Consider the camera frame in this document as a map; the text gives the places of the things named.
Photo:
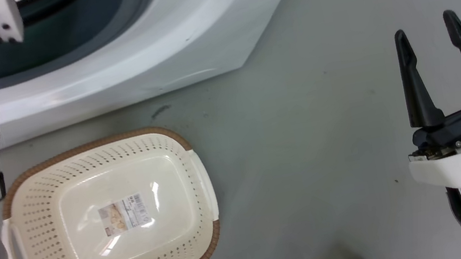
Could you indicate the grey washing machine door seal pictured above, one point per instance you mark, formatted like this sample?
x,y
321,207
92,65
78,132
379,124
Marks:
x,y
133,9

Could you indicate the paper label sticker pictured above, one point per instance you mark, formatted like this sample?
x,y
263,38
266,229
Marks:
x,y
126,214

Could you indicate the white washing machine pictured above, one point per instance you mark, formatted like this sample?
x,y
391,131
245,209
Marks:
x,y
160,51

